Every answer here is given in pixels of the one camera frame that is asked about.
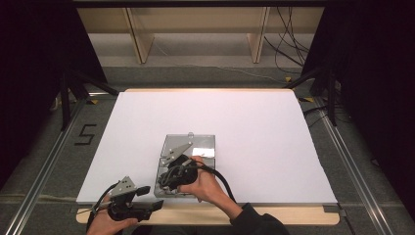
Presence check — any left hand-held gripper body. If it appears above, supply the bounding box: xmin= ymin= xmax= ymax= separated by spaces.
xmin=107 ymin=175 xmax=154 ymax=223

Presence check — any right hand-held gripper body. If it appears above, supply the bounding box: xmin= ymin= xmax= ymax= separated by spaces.
xmin=157 ymin=142 xmax=200 ymax=192

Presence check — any clear plastic compartment box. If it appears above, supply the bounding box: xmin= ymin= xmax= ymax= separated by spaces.
xmin=153 ymin=131 xmax=217 ymax=200

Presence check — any person's left hand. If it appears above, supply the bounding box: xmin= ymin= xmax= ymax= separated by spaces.
xmin=85 ymin=195 xmax=139 ymax=235

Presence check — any person's right hand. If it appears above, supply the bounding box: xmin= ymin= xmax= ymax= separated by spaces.
xmin=177 ymin=155 xmax=227 ymax=205

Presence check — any white paper sheet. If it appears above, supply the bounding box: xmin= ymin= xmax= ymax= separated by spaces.
xmin=75 ymin=90 xmax=339 ymax=206

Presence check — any black tripod stand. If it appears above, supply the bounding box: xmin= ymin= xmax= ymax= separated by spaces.
xmin=283 ymin=66 xmax=341 ymax=127
xmin=58 ymin=69 xmax=120 ymax=132

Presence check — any light wooden shelf unit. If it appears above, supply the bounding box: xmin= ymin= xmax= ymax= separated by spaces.
xmin=76 ymin=7 xmax=326 ymax=65

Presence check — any black curtain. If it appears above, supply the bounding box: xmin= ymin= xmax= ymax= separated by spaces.
xmin=0 ymin=0 xmax=110 ymax=191
xmin=300 ymin=0 xmax=415 ymax=220

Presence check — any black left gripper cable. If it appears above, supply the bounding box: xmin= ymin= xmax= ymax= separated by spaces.
xmin=85 ymin=181 xmax=120 ymax=233

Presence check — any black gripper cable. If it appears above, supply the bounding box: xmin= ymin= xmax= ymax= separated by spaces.
xmin=85 ymin=181 xmax=120 ymax=233
xmin=192 ymin=162 xmax=239 ymax=204

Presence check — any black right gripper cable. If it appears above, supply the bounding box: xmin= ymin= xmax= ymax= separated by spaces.
xmin=192 ymin=162 xmax=239 ymax=204

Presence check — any aluminium floor rail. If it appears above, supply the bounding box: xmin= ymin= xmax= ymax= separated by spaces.
xmin=2 ymin=96 xmax=88 ymax=235
xmin=313 ymin=96 xmax=393 ymax=235

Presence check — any bundle of black cables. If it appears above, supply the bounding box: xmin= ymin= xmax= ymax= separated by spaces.
xmin=263 ymin=7 xmax=311 ymax=74

